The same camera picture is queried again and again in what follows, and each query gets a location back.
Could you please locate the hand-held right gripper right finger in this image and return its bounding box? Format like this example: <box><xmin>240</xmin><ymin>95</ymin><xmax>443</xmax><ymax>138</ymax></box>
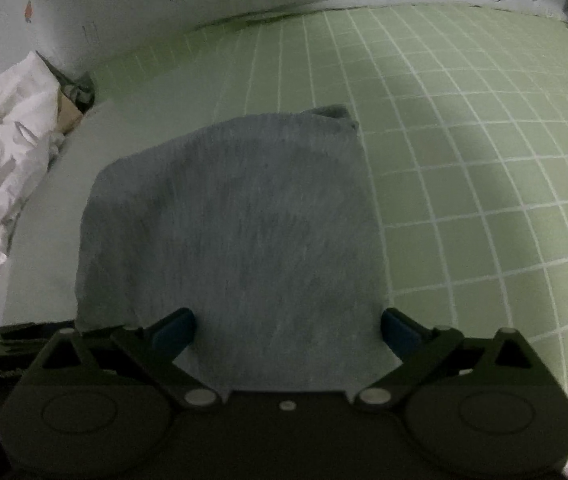
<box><xmin>351</xmin><ymin>308</ymin><xmax>549</xmax><ymax>411</ymax></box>

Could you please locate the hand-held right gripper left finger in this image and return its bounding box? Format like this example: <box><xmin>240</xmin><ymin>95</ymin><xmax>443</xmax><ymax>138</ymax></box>
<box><xmin>29</xmin><ymin>308</ymin><xmax>227</xmax><ymax>409</ymax></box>

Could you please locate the grey knit sweater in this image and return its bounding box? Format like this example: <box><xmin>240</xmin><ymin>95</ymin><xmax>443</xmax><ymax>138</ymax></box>
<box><xmin>74</xmin><ymin>104</ymin><xmax>399</xmax><ymax>395</ymax></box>

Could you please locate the pale grey sheet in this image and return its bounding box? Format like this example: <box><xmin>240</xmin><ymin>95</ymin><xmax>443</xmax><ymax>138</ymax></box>
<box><xmin>0</xmin><ymin>75</ymin><xmax>225</xmax><ymax>328</ymax></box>

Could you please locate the green grid bed sheet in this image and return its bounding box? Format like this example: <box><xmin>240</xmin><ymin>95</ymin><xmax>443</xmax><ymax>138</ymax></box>
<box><xmin>81</xmin><ymin>2</ymin><xmax>568</xmax><ymax>468</ymax></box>

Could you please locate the white shirt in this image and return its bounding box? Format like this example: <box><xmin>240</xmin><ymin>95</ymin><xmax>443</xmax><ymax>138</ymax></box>
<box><xmin>0</xmin><ymin>51</ymin><xmax>62</xmax><ymax>297</ymax></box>

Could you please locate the beige cloth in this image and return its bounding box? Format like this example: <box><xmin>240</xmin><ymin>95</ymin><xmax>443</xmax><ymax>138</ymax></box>
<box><xmin>56</xmin><ymin>94</ymin><xmax>86</xmax><ymax>135</ymax></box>

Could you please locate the small grey cloth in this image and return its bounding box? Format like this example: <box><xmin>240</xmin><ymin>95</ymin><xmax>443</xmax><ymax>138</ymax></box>
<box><xmin>56</xmin><ymin>71</ymin><xmax>96</xmax><ymax>107</ymax></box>

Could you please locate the carrot print quilt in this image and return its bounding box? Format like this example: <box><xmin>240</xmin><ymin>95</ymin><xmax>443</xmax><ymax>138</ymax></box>
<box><xmin>0</xmin><ymin>0</ymin><xmax>568</xmax><ymax>81</ymax></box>

